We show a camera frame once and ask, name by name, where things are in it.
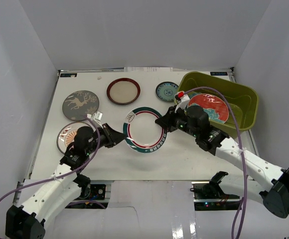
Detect olive green plastic bin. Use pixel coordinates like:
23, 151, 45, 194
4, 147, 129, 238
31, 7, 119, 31
178, 72, 259, 133

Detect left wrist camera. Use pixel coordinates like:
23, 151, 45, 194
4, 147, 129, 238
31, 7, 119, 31
87, 111, 103, 123

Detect red teal floral plate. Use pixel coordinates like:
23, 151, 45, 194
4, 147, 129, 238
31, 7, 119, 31
187, 94, 229, 123

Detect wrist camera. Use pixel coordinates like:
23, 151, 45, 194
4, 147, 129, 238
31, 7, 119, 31
87, 111, 103, 123
174, 91, 184, 103

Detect papers at back edge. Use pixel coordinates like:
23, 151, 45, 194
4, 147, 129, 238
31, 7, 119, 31
124, 67, 173, 72

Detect dark red beige plate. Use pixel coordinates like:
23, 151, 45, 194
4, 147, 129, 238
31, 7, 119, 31
106, 78, 141, 106

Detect grey deer plate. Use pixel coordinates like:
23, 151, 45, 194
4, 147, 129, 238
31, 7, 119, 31
62, 90, 100, 121

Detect orange sunburst plate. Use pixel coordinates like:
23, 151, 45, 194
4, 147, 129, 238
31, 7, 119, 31
56, 122, 88, 154

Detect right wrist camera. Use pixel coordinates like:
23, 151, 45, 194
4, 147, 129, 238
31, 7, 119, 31
174, 91, 184, 103

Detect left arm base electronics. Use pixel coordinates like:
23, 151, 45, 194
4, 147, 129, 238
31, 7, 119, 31
66, 184, 111, 209

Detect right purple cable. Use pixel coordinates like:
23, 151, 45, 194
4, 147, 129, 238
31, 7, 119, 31
181, 86, 249, 239

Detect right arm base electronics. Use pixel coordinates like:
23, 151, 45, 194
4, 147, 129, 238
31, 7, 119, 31
190, 171, 240, 211

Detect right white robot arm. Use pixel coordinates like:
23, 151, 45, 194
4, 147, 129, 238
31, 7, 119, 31
155, 106, 289, 219

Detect small blue patterned plate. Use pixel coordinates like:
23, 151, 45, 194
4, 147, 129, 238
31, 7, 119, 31
155, 82, 178, 103

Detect white plate green rim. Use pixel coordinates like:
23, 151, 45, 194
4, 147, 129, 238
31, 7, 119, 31
123, 107, 167, 153

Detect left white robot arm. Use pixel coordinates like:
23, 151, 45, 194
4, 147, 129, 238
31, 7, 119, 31
5, 123, 127, 239

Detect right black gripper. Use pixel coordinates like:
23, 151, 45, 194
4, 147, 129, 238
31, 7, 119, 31
156, 105, 199, 138

